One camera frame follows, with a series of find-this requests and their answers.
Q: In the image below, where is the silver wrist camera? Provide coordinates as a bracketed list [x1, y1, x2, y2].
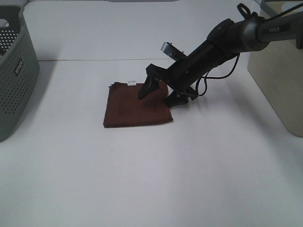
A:
[161, 42, 187, 61]

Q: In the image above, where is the brown towel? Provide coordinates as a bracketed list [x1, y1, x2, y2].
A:
[103, 82, 173, 128]

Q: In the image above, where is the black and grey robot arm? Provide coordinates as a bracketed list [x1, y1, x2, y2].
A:
[138, 3, 303, 107]

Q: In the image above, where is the beige storage bin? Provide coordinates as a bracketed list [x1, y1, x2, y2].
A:
[248, 0, 303, 137]

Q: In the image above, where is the grey perforated laundry basket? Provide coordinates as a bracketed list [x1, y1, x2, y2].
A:
[0, 5, 40, 140]

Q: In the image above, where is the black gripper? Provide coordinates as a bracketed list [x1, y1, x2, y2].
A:
[138, 41, 223, 107]

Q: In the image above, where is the black cable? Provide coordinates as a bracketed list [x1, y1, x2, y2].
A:
[195, 52, 241, 96]

